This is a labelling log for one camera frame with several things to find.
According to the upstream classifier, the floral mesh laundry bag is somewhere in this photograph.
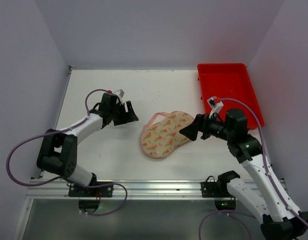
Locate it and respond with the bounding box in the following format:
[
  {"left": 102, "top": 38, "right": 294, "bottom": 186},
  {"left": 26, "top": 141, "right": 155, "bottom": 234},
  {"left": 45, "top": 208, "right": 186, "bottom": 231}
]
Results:
[{"left": 140, "top": 111, "right": 194, "bottom": 160}]

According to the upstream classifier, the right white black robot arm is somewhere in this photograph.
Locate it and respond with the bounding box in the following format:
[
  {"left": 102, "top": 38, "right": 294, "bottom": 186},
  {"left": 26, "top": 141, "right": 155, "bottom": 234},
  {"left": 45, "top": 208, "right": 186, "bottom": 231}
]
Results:
[{"left": 180, "top": 108, "right": 308, "bottom": 240}]

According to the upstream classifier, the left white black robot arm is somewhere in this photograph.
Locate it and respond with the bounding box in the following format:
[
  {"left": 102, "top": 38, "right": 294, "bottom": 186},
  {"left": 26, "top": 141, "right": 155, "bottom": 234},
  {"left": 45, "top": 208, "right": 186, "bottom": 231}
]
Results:
[{"left": 37, "top": 89, "right": 139, "bottom": 187}]

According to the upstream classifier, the red plastic tray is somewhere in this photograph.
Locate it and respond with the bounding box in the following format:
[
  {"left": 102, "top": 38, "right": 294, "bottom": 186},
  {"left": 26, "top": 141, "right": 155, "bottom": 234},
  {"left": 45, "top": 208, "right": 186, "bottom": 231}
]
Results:
[{"left": 197, "top": 63, "right": 265, "bottom": 127}]

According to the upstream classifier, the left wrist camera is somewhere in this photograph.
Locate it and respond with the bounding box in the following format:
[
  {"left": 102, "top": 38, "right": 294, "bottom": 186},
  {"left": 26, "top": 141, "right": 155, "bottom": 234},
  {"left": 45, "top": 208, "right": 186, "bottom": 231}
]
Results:
[{"left": 107, "top": 89, "right": 124, "bottom": 104}]

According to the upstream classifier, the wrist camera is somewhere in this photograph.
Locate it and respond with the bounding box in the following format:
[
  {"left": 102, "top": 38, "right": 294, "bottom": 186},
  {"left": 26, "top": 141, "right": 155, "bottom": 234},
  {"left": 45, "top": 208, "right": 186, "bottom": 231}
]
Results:
[
  {"left": 107, "top": 89, "right": 124, "bottom": 104},
  {"left": 207, "top": 96, "right": 223, "bottom": 119}
]

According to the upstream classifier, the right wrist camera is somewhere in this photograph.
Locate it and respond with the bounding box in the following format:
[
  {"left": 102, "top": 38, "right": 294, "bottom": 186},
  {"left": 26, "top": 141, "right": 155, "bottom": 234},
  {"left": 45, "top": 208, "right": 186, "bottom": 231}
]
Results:
[{"left": 207, "top": 96, "right": 223, "bottom": 119}]

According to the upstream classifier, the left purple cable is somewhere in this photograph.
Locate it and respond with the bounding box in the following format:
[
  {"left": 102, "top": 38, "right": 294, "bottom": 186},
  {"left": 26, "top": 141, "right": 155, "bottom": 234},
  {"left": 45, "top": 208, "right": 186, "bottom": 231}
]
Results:
[{"left": 6, "top": 88, "right": 128, "bottom": 217}]

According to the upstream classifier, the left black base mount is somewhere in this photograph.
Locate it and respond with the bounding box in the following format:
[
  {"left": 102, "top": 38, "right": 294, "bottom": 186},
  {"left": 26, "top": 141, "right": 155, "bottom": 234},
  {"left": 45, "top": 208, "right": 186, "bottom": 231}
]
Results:
[{"left": 67, "top": 182, "right": 113, "bottom": 213}]

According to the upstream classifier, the aluminium mounting rail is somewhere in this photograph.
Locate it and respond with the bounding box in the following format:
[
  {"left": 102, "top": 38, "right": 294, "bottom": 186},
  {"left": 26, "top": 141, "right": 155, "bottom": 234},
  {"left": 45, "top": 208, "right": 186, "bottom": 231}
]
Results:
[{"left": 26, "top": 178, "right": 287, "bottom": 200}]

